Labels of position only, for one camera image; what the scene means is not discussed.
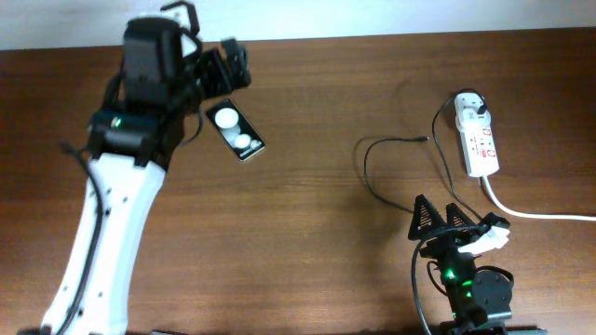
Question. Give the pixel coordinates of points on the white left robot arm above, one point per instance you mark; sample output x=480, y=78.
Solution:
x=131, y=141

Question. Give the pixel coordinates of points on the white power strip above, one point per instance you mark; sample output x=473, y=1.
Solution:
x=478, y=144

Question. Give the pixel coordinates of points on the black Galaxy flip phone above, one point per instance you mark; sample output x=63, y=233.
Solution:
x=236, y=130

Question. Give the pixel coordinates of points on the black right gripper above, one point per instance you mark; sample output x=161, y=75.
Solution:
x=438, y=225

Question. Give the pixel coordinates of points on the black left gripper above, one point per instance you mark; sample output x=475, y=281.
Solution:
x=233, y=74

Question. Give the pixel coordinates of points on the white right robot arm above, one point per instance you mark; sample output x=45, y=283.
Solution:
x=479, y=296

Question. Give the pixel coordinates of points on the white USB charger plug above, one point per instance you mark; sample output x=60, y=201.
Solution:
x=469, y=118

